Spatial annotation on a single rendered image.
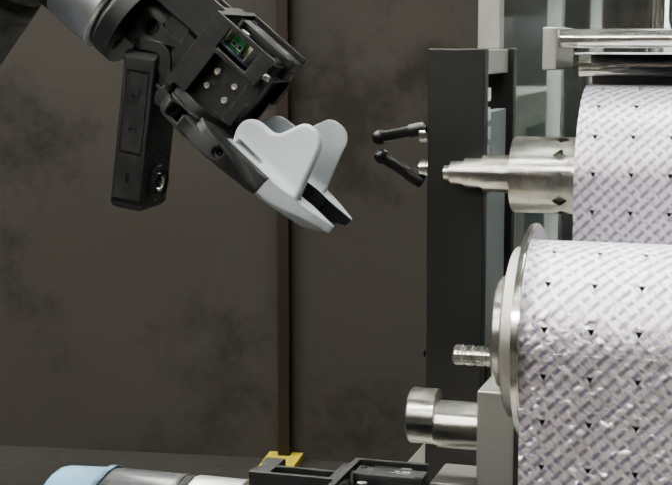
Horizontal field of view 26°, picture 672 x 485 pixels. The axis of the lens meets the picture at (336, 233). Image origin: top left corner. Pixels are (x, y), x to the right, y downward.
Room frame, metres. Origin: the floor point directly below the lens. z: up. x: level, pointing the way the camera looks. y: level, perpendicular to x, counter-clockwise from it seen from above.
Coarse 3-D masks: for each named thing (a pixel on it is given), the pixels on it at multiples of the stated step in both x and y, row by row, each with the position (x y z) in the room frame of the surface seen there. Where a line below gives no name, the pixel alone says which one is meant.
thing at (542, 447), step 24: (528, 432) 0.90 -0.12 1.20; (552, 432) 0.90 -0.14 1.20; (576, 432) 0.89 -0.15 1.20; (600, 432) 0.89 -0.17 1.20; (624, 432) 0.89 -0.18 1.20; (648, 432) 0.88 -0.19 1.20; (528, 456) 0.90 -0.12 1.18; (552, 456) 0.90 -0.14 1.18; (576, 456) 0.89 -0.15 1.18; (600, 456) 0.89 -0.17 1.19; (624, 456) 0.89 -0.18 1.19; (648, 456) 0.88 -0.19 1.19; (528, 480) 0.90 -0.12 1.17; (552, 480) 0.90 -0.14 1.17; (576, 480) 0.89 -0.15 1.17; (600, 480) 0.89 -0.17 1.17; (624, 480) 0.89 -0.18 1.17; (648, 480) 0.88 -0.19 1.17
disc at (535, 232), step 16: (528, 240) 0.94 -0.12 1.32; (528, 256) 0.93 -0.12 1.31; (512, 304) 0.90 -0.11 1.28; (512, 320) 0.90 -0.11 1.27; (512, 336) 0.90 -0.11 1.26; (512, 352) 0.90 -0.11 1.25; (512, 368) 0.90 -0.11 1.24; (512, 384) 0.90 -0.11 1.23; (512, 400) 0.90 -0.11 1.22; (512, 416) 0.91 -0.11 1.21
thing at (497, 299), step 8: (504, 280) 0.96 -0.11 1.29; (496, 288) 0.96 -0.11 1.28; (496, 296) 0.95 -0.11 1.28; (496, 304) 0.94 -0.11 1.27; (496, 312) 0.94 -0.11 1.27; (496, 320) 0.94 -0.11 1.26; (496, 328) 0.94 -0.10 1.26; (496, 336) 0.94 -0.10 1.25; (496, 344) 0.94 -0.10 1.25; (496, 352) 0.94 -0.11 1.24; (496, 360) 0.94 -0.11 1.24; (496, 368) 0.94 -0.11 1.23; (496, 376) 0.94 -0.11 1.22
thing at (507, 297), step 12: (516, 252) 0.96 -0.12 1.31; (516, 264) 0.94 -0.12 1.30; (504, 288) 0.93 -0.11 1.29; (504, 300) 0.92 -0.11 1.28; (504, 312) 0.92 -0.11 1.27; (504, 324) 0.92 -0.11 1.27; (504, 336) 0.91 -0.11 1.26; (504, 348) 0.91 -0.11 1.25; (504, 360) 0.91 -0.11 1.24; (504, 372) 0.92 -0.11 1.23; (504, 384) 0.92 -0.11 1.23; (504, 396) 0.92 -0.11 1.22; (504, 408) 0.93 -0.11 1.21
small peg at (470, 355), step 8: (456, 344) 0.96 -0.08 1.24; (456, 352) 0.96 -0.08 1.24; (464, 352) 0.96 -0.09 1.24; (472, 352) 0.96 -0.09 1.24; (480, 352) 0.95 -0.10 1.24; (488, 352) 0.95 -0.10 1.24; (456, 360) 0.96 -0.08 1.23; (464, 360) 0.96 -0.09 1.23; (472, 360) 0.96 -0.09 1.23; (480, 360) 0.95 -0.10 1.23; (488, 360) 0.95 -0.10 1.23
